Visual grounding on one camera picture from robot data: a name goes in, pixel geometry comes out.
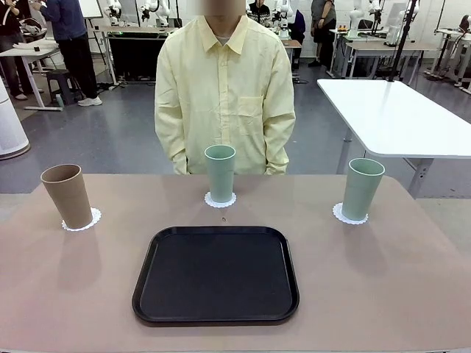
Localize green tall cup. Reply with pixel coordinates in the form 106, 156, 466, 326
204, 144, 236, 204
341, 157, 386, 222

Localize white scalloped paper coaster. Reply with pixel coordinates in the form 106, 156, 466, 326
61, 207, 102, 232
332, 202, 369, 226
204, 190, 238, 210

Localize brown tall cup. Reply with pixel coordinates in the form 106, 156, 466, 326
40, 164, 93, 229

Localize person's right forearm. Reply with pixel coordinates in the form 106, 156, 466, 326
155, 121, 189, 176

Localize person's left forearm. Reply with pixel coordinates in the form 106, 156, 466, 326
263, 121, 297, 176

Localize person in yellow shirt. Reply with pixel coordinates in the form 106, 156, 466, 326
154, 7, 297, 176

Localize black plastic tray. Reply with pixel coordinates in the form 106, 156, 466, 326
131, 226, 301, 327

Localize small brown desk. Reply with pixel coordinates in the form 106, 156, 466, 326
283, 38, 303, 67

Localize desk with black panel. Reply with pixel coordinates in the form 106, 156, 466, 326
99, 25, 177, 84

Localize person in purple top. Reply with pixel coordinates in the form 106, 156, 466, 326
290, 9, 307, 69

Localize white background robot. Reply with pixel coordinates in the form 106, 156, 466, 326
105, 0, 124, 26
384, 0, 420, 47
347, 0, 365, 40
138, 0, 174, 27
274, 0, 295, 40

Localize large white table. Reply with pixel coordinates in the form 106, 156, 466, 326
316, 78, 471, 199

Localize seated person patterned sweater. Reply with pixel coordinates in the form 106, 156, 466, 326
246, 0, 273, 25

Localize standing person dark clothes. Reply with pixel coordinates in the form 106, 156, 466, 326
308, 0, 338, 69

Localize grey plastic stool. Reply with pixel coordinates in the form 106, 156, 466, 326
46, 69, 80, 106

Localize black stand pole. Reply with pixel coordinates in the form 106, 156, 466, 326
388, 0, 420, 82

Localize person in blue top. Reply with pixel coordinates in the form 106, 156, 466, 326
39, 0, 103, 107

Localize white whiteboard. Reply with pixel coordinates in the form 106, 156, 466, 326
79, 0, 104, 19

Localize black jacket pile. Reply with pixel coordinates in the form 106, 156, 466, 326
20, 18, 49, 41

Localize person in black clothes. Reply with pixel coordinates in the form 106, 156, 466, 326
0, 0, 41, 101

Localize white cylindrical pedestal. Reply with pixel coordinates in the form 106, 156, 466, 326
0, 79, 31, 161

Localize white frame desk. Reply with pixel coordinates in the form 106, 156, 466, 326
428, 14, 471, 88

